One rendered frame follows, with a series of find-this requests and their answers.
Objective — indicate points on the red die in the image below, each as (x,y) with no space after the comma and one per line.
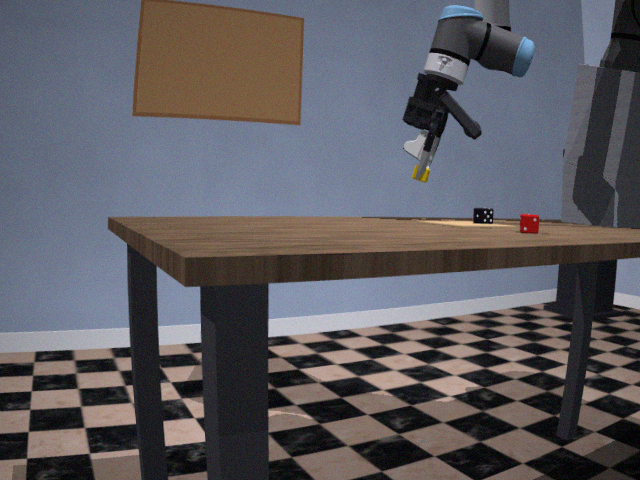
(529,223)

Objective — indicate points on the yellow die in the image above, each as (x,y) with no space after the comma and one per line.
(423,177)

